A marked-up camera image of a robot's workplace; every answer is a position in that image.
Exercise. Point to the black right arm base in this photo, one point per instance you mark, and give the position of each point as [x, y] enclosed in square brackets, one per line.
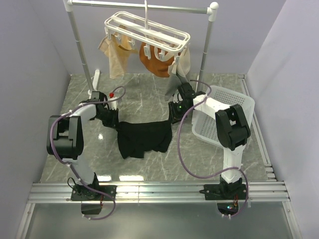
[230, 194]

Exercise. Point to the black underwear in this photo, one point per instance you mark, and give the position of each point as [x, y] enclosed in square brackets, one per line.
[135, 139]

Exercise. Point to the white plastic clip hanger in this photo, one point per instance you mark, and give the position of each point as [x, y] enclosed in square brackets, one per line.
[159, 42]

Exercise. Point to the aluminium rail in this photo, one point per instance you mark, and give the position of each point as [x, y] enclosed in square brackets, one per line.
[262, 147]
[159, 192]

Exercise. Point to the white plastic laundry basket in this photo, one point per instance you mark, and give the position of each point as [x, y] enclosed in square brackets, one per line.
[224, 119]

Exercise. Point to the beige hanging underwear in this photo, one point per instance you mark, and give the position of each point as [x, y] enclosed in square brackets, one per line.
[117, 48]

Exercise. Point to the cream grey hanging underwear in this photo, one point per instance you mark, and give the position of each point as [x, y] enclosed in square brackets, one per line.
[178, 74]

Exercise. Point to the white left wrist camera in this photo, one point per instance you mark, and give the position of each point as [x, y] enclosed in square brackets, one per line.
[112, 101]

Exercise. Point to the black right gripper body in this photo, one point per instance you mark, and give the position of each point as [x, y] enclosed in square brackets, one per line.
[178, 110]

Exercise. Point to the aluminium front rail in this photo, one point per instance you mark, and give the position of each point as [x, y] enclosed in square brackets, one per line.
[159, 192]

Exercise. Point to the aluminium right side rail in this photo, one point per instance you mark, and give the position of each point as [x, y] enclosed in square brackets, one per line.
[262, 147]

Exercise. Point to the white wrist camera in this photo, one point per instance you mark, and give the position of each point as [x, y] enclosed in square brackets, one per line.
[112, 101]
[177, 98]

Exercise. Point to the orange hanging underwear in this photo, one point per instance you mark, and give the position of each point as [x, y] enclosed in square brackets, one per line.
[157, 67]

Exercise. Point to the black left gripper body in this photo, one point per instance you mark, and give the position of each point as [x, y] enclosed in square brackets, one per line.
[108, 117]

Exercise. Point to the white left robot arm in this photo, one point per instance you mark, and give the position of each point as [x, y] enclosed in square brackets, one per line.
[65, 139]

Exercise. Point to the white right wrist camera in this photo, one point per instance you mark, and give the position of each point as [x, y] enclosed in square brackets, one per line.
[177, 98]

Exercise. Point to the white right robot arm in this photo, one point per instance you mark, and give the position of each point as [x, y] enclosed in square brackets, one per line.
[231, 171]

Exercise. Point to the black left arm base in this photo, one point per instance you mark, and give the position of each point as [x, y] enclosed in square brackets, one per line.
[92, 201]

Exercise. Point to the white metal clothes rack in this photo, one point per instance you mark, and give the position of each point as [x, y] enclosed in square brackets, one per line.
[211, 11]

